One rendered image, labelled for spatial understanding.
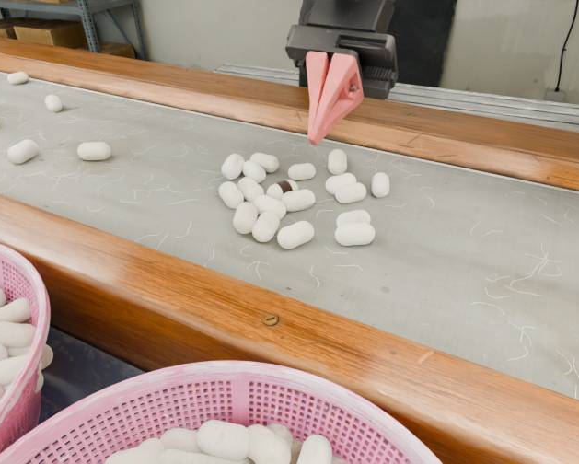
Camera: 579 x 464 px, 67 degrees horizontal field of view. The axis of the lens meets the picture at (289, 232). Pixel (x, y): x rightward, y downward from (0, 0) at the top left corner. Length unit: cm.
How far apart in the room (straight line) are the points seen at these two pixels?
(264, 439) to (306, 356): 5
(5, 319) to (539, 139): 58
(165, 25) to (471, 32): 174
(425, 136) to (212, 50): 238
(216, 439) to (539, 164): 45
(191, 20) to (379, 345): 270
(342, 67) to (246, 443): 31
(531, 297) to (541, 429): 14
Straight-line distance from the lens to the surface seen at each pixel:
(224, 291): 32
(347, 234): 39
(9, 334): 38
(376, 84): 46
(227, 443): 28
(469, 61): 247
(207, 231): 42
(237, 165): 49
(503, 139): 59
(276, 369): 27
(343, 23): 44
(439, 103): 97
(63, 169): 58
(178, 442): 30
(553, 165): 57
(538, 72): 250
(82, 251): 39
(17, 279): 41
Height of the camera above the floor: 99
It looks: 37 degrees down
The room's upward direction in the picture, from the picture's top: straight up
